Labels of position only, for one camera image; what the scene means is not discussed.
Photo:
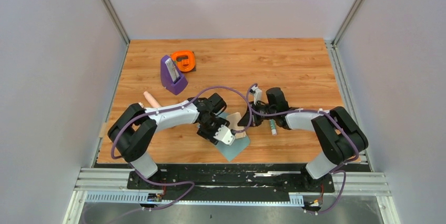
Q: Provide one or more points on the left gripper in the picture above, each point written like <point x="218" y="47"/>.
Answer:
<point x="210" y="136"/>

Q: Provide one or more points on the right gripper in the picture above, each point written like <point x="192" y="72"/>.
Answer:
<point x="245" y="120"/>

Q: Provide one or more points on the white green glue stick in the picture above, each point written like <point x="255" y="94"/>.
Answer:
<point x="273" y="127"/>

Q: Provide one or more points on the grey-green envelope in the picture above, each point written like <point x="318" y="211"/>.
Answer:
<point x="241" y="142"/>

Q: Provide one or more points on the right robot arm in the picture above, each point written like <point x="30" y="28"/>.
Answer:
<point x="340" y="138"/>

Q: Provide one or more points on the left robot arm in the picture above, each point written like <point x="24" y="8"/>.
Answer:
<point x="134" y="129"/>

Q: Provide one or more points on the purple stand with device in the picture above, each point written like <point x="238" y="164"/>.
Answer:
<point x="171" y="77"/>

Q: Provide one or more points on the pink toy microphone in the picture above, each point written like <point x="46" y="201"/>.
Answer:
<point x="151" y="100"/>

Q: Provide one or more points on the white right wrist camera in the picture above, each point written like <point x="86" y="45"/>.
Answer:
<point x="257" y="94"/>

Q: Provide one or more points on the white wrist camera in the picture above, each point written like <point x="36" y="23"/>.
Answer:
<point x="257" y="94"/>
<point x="224" y="135"/>

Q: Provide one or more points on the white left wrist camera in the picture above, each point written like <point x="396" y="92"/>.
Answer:
<point x="224" y="135"/>

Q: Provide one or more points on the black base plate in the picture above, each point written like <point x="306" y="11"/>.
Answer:
<point x="232" y="182"/>

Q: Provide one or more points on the aluminium frame rail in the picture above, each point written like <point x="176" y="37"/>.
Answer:
<point x="108" y="185"/>

